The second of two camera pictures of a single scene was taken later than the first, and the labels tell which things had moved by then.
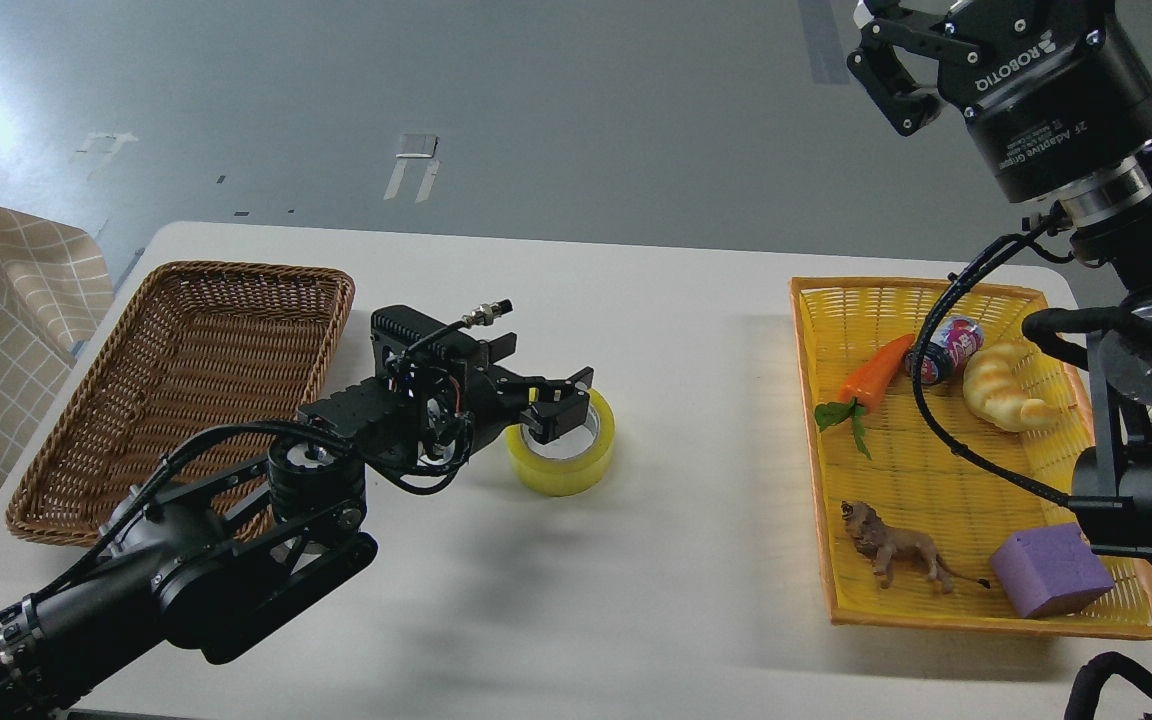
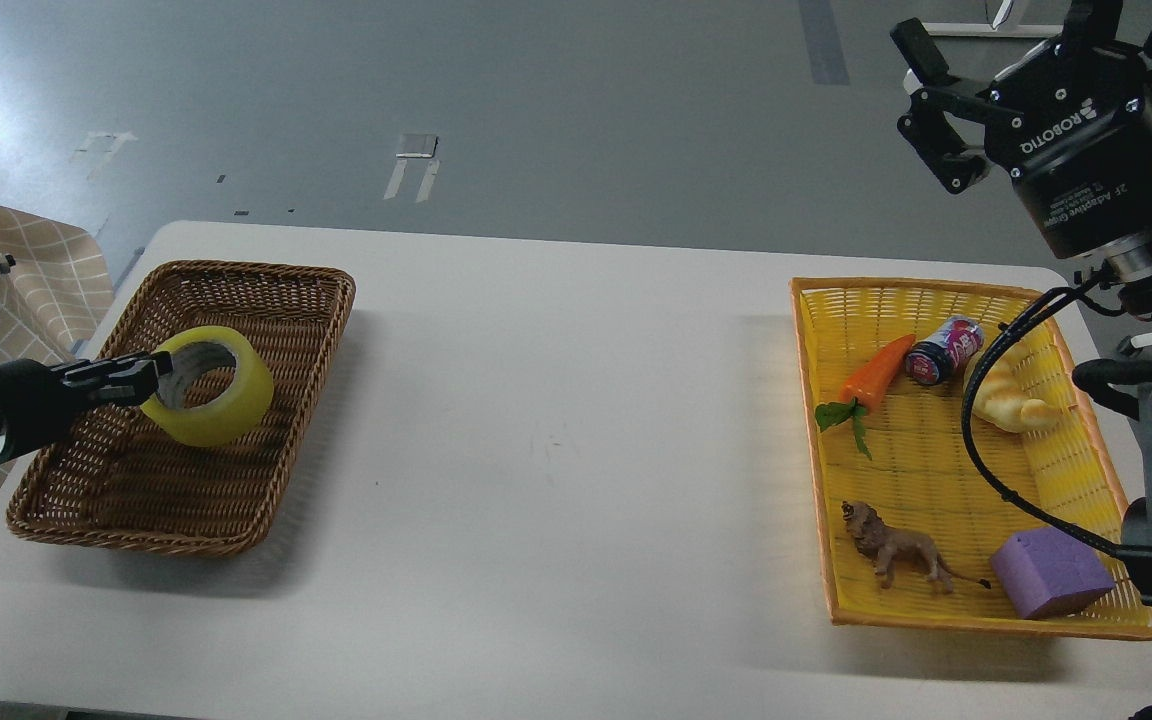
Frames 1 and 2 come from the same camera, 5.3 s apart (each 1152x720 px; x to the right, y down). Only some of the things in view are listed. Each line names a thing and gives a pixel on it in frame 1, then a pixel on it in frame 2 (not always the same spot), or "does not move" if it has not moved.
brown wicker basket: [184, 387] does not move
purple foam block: [1049, 569] does not move
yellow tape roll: [563, 477] → [240, 409]
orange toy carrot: [863, 389] does not move
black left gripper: [496, 397] → [31, 400]
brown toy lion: [885, 545] does not move
